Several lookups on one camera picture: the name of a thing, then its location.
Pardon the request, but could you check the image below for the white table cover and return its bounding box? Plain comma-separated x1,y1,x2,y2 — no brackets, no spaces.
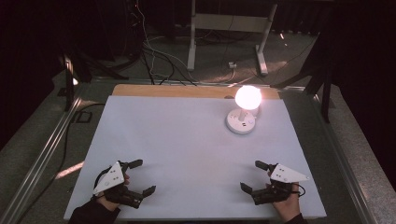
63,94,328,221

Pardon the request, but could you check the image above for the white lamp with round bulb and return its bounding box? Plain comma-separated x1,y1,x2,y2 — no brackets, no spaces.
225,85,262,135

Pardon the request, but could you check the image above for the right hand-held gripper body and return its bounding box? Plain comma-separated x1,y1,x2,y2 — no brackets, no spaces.
250,162,310,206

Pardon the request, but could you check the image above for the person's left hand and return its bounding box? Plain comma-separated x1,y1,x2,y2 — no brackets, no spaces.
95,191,121,213

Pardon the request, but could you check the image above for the black cable bundle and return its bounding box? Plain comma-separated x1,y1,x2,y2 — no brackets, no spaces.
140,43,198,87

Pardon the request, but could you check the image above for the white cable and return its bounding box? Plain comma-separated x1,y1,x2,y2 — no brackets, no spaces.
135,0,195,82

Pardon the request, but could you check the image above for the white metal stand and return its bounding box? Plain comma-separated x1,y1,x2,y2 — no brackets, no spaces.
186,0,278,77

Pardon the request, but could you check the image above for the person's right hand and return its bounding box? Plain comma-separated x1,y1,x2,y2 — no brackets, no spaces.
271,183,302,223

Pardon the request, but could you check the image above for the black floor plate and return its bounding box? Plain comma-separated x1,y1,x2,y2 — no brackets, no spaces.
74,110,93,124

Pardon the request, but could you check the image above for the long black floor cable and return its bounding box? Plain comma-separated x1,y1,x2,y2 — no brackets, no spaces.
17,102,106,223

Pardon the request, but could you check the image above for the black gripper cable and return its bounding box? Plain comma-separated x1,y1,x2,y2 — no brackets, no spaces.
291,182,306,198
92,168,110,201

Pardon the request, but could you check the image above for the black metal stand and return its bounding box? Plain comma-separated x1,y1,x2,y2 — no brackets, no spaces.
60,46,129,112
270,27,333,123

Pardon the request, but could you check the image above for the aluminium rail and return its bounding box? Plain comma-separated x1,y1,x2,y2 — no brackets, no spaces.
310,92,378,224
0,83,92,224

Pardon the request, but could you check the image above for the white plug with cable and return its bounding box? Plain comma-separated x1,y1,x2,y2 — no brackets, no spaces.
223,61,238,85

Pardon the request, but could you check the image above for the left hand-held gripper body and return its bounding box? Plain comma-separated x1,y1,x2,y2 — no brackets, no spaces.
92,161,145,209

